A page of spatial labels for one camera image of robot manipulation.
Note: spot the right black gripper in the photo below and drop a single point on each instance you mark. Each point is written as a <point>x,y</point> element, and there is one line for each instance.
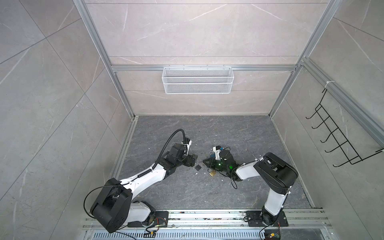
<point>211,162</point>

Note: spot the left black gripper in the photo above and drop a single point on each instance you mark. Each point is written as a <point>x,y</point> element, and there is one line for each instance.
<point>192,159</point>

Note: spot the brass padlock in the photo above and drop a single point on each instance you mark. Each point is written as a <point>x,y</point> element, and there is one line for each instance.
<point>212,173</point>

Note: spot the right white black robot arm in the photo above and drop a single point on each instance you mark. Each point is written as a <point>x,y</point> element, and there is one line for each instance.
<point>278,175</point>

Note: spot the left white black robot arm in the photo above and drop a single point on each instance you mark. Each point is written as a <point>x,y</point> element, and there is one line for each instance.
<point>114,205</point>

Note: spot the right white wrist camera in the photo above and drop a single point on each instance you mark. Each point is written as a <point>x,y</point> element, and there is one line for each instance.
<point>217,150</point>

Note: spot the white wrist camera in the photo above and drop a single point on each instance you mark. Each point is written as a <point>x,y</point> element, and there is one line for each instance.
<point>187,144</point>
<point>217,150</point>

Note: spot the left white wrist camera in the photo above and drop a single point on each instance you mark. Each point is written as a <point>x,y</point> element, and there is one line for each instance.
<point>187,144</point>

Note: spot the aluminium mounting rail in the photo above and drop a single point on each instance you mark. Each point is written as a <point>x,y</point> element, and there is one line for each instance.
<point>233,218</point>

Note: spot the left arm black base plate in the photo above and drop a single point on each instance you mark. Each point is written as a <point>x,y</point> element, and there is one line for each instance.
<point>159,217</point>

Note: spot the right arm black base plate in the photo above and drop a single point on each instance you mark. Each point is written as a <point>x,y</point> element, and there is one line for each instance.
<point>255,219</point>

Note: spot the white wire mesh basket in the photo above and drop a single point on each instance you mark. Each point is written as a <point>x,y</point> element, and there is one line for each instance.
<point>197,80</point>

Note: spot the white slotted cable duct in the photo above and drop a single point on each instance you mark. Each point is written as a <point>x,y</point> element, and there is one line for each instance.
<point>217,234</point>

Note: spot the black wire hook rack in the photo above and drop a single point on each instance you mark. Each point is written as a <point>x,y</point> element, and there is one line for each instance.
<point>340,138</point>

